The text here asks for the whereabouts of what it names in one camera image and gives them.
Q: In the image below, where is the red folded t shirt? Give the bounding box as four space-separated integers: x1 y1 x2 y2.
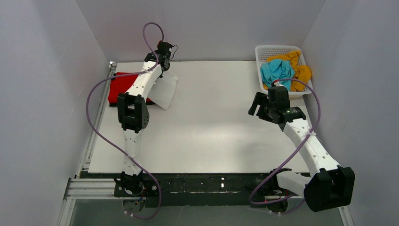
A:
108 72 138 103

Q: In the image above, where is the aluminium frame rail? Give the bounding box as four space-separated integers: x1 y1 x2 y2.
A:
57 62 118 226

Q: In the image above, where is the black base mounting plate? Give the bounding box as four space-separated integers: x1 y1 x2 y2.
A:
114 172 269 208

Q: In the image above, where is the mustard yellow crumpled t shirt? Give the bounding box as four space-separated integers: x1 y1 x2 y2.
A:
267 50 312 92

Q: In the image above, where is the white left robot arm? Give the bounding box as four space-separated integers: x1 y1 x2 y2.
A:
117 41 174 176

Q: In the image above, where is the white plastic basket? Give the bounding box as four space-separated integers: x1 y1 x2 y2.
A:
255 45 313 100

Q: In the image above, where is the white t shirt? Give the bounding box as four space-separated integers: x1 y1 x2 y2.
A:
148 75 178 111

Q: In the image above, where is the light blue crumpled t shirt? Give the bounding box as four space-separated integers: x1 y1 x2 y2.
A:
260 59 295 89

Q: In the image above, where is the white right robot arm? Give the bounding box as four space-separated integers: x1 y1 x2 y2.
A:
248 86 355 212

